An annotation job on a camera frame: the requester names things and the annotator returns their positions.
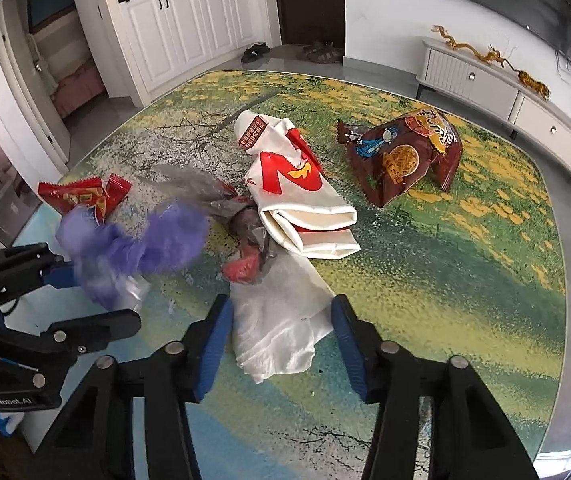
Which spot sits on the brown sandals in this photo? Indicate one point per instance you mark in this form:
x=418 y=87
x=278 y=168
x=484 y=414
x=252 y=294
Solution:
x=321 y=52

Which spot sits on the white red paper bag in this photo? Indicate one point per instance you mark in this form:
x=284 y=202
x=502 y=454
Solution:
x=295 y=195

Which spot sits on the pink bed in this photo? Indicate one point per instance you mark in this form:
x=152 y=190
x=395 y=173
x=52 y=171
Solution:
x=80 y=87

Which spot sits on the purple plastic bag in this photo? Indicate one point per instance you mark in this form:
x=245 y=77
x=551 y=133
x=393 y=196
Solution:
x=130 y=245

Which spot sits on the blue white figure toy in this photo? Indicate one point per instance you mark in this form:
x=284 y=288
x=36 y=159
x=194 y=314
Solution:
x=3 y=420

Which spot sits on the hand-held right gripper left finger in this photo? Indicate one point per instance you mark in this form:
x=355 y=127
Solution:
x=213 y=350

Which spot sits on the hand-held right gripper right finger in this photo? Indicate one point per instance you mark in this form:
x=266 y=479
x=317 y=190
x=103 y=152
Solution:
x=350 y=355

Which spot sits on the landscape printed table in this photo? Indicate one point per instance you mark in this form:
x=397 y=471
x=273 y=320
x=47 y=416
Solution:
x=440 y=285

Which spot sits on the golden tiger ornament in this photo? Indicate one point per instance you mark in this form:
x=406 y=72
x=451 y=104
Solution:
x=534 y=85

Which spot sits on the black shoes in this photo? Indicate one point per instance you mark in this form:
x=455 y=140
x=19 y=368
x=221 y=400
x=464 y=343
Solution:
x=255 y=52

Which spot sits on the golden dragon ornament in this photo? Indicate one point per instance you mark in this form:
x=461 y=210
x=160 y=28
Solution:
x=470 y=50

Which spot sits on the clear plastic bag red bits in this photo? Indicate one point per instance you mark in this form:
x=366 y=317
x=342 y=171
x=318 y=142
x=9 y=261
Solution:
x=248 y=240

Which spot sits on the red snack packet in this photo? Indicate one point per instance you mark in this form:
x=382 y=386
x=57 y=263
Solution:
x=78 y=195

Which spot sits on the white television stand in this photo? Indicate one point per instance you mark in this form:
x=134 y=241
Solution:
x=505 y=95

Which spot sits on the dark brown entrance door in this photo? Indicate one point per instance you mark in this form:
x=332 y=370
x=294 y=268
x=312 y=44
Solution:
x=310 y=0

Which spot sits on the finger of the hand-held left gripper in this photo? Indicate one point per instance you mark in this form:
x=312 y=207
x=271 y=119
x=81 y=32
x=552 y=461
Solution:
x=20 y=262
x=90 y=325

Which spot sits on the bedroom window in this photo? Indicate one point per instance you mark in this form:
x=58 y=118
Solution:
x=50 y=0

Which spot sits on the white wall cabinet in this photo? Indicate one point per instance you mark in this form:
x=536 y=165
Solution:
x=180 y=30

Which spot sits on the brown snack bag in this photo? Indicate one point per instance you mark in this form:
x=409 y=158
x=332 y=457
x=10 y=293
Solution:
x=400 y=160

